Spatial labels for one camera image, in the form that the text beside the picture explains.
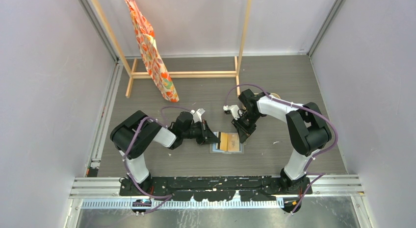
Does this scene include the floral fabric bag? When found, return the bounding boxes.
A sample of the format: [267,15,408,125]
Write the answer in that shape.
[124,0,180,102]

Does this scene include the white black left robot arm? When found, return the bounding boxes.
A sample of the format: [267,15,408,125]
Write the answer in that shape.
[110,109,220,196]

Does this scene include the aluminium front rail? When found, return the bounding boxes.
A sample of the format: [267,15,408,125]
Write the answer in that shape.
[69,175,365,201]

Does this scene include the gold card black stripe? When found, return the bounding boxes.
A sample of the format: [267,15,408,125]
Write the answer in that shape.
[228,133,241,153]

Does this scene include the grey card holder wallet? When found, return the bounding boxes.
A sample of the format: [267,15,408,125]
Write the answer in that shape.
[209,131,244,154]

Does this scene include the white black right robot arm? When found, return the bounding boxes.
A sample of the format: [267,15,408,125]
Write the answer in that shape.
[223,89,332,194]

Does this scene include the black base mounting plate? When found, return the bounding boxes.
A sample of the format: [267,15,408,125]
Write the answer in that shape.
[118,176,312,202]

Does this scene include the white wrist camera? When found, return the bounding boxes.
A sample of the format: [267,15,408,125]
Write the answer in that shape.
[190,108,205,123]
[223,105,240,120]

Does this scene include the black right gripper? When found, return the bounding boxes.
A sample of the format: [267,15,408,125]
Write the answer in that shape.
[232,111,262,143]

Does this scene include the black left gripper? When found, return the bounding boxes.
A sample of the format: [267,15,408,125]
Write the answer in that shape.
[182,119,220,145]

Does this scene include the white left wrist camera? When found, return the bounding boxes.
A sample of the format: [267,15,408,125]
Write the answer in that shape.
[190,108,205,123]

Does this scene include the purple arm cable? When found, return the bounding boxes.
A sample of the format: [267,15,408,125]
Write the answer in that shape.
[225,83,338,214]
[123,106,192,215]

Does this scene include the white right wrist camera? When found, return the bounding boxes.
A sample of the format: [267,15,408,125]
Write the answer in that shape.
[223,105,240,120]

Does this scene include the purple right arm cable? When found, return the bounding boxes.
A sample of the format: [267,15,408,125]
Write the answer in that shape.
[225,83,338,214]

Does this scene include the wooden rack frame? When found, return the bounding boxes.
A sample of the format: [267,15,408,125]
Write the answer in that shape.
[90,0,252,98]

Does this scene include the cream oval tray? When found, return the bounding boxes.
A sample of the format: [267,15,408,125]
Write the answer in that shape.
[265,92,281,99]

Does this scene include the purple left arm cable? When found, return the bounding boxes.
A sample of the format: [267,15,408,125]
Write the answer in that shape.
[123,106,192,215]

